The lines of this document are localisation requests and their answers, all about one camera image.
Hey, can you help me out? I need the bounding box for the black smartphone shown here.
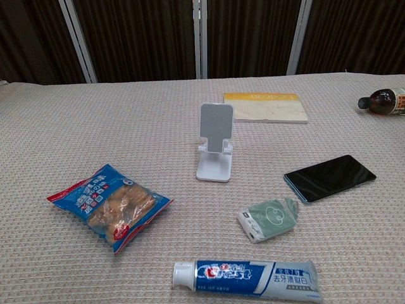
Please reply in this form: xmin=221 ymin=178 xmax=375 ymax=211
xmin=283 ymin=154 xmax=377 ymax=203

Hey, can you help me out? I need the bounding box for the white folding phone stand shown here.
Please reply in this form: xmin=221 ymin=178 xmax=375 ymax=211
xmin=196 ymin=103 xmax=234 ymax=182

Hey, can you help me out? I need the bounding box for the orange and white box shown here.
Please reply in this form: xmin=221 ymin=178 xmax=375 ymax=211
xmin=223 ymin=92 xmax=309 ymax=125

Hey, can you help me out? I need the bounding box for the green tissue pack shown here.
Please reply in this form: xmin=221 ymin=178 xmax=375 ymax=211
xmin=237 ymin=197 xmax=301 ymax=244

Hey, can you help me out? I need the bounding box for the blue snack bag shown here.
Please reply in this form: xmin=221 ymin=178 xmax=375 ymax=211
xmin=46 ymin=163 xmax=175 ymax=255

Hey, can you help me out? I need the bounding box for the beige woven tablecloth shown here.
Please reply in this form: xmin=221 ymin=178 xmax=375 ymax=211
xmin=0 ymin=72 xmax=405 ymax=304

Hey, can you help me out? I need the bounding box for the dark pleated screen panel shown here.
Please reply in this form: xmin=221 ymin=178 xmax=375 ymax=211
xmin=296 ymin=0 xmax=405 ymax=75
xmin=0 ymin=0 xmax=88 ymax=86
xmin=72 ymin=0 xmax=197 ymax=84
xmin=205 ymin=0 xmax=300 ymax=79

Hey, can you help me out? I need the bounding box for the blue white toothpaste tube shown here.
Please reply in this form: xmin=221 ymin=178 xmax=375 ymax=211
xmin=171 ymin=259 xmax=323 ymax=304

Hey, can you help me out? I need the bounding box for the brown tea bottle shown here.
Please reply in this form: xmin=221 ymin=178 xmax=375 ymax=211
xmin=358 ymin=88 xmax=405 ymax=117

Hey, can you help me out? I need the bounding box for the white screen frame post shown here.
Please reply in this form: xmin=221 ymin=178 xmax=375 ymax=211
xmin=192 ymin=0 xmax=208 ymax=80
xmin=58 ymin=0 xmax=98 ymax=84
xmin=285 ymin=0 xmax=314 ymax=76

